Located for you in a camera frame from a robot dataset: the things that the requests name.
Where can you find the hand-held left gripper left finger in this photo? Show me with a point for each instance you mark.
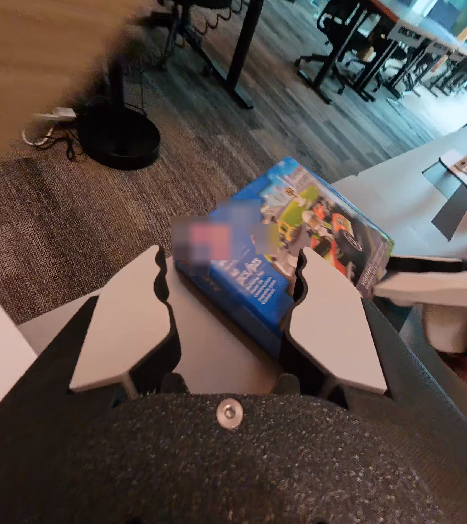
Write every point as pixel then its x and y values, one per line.
pixel 123 327

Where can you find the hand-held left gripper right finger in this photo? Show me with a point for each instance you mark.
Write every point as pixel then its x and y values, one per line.
pixel 336 327

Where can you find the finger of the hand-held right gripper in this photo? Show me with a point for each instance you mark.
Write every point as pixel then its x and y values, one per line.
pixel 438 291
pixel 446 264

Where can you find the blue lego set box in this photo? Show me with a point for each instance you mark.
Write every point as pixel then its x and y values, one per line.
pixel 299 221

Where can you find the black round floor base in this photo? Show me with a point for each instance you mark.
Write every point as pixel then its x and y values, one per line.
pixel 119 139

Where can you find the white power plug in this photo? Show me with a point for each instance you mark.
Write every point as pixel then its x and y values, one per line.
pixel 57 114

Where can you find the long wooden desk black legs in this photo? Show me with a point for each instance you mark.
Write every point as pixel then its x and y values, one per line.
pixel 414 24

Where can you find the black office chair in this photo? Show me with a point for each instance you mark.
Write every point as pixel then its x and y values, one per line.
pixel 188 16
pixel 336 16

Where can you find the black desk leg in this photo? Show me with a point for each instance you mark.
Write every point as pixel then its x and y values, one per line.
pixel 246 41

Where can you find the wooden desk black frame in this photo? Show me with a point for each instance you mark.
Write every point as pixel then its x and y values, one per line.
pixel 29 57

